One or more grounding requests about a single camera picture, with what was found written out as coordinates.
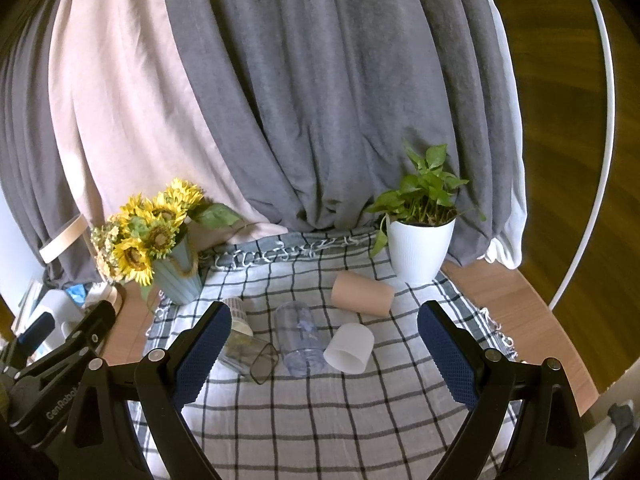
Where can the white ribbed plant pot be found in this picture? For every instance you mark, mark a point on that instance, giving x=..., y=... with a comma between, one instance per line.
x=420, y=250

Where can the grey cloth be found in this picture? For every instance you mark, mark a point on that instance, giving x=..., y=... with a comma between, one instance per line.
x=622, y=422

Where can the clear plastic cup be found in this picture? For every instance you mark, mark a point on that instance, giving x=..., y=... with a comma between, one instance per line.
x=300, y=340

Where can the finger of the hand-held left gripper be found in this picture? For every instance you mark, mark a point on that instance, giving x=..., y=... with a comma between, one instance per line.
x=87, y=327
x=36, y=329

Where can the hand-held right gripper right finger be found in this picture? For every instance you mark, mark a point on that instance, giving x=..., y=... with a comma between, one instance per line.
x=448, y=355

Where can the sunflower bouquet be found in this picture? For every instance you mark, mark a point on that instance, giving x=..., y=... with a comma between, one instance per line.
x=160, y=232

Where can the white frosted cup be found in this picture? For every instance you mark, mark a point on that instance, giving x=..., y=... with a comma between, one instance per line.
x=350, y=347

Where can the checked cloth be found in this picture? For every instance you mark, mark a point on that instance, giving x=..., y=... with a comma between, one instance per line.
x=325, y=420

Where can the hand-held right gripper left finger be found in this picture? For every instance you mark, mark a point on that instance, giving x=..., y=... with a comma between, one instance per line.
x=204, y=352

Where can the beige curtain tie-back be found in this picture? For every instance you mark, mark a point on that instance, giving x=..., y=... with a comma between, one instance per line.
x=62, y=240

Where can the white plastic bottle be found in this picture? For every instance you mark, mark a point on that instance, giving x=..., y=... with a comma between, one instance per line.
x=62, y=307

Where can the wide grey curtain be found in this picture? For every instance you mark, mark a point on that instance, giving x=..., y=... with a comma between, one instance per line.
x=325, y=85

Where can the brown paper cup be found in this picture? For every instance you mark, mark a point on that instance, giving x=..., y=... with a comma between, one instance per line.
x=362, y=294

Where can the pale blue ribbed vase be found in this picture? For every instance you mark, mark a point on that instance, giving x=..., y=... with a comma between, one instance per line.
x=177, y=280

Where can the blue packet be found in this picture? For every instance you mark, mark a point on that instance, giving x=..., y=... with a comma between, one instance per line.
x=77, y=294

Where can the pink curtain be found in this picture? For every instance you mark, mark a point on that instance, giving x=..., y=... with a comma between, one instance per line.
x=125, y=110

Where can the narrow grey curtain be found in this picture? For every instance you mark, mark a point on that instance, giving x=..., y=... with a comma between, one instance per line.
x=30, y=185

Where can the smoky transparent cup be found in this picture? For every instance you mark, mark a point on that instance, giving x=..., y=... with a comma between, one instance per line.
x=247, y=355

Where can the green pothos plant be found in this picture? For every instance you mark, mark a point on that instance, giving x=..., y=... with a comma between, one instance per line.
x=420, y=195

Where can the white curtain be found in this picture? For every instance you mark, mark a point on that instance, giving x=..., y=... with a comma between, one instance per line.
x=507, y=185

